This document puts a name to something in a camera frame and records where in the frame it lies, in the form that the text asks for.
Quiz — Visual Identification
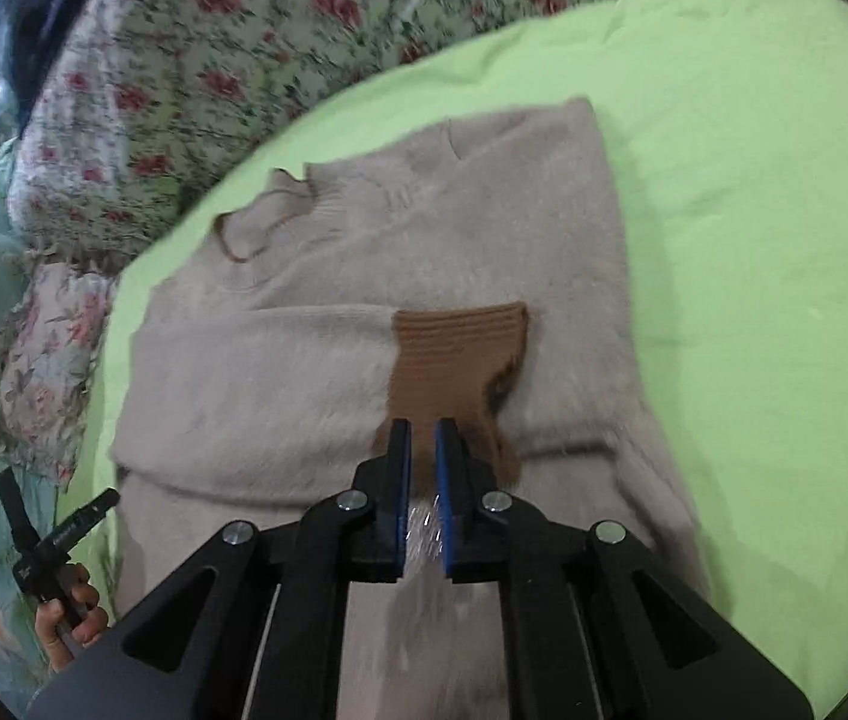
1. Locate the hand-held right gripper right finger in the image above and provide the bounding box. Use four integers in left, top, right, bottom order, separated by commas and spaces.
434, 418, 816, 720

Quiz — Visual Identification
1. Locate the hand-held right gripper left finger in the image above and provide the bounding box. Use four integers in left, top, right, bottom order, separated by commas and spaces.
26, 418, 413, 720

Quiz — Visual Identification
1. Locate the dark blue cloth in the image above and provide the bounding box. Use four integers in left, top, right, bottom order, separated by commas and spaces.
4, 0, 128, 132

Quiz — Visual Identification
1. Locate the light green bed sheet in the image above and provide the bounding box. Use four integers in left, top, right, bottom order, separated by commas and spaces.
86, 0, 848, 707

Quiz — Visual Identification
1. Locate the white red floral quilt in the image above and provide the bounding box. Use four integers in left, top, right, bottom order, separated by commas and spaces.
7, 0, 848, 271

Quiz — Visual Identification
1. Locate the grey towel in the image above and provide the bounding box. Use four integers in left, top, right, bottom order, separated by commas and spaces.
109, 96, 711, 720

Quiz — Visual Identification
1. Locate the person's left hand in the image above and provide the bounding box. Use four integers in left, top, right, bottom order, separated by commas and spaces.
32, 562, 111, 677

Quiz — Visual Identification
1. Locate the floral ruffled pillow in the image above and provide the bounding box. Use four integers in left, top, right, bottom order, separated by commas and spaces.
0, 262, 125, 492

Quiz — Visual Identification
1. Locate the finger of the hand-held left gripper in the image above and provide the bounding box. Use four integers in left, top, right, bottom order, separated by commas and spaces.
0, 471, 41, 552
40, 489, 122, 547

